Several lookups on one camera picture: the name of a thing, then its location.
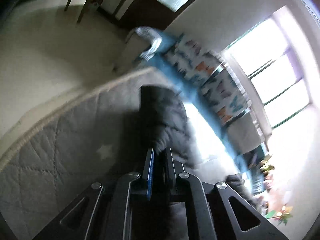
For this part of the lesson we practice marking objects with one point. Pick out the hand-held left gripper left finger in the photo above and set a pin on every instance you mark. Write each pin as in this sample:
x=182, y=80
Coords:
x=149, y=172

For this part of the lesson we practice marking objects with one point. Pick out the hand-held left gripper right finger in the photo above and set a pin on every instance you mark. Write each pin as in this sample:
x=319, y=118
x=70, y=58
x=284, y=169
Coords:
x=169, y=165

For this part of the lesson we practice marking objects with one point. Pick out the black puffer jacket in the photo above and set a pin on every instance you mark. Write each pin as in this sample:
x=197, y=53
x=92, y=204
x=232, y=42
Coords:
x=162, y=117

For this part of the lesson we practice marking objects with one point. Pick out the white cushion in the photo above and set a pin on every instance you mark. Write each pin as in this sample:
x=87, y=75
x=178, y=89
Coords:
x=247, y=135

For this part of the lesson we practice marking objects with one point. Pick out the butterfly print pillow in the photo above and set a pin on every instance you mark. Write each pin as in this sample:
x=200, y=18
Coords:
x=187, y=55
x=225, y=95

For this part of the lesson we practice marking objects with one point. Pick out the grey quilted mattress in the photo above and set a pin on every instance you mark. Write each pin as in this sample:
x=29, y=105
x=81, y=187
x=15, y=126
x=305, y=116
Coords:
x=62, y=142

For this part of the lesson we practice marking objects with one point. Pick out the blue covered sofa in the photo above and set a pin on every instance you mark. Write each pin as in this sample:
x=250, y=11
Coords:
x=168, y=67

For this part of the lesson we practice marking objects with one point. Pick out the colourful toys heap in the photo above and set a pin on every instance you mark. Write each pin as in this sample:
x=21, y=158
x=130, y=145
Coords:
x=270, y=180

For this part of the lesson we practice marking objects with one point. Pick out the window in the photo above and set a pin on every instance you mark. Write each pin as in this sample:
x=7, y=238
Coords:
x=275, y=67

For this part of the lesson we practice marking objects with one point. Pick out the dark wooden door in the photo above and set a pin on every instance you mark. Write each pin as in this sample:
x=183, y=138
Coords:
x=150, y=7

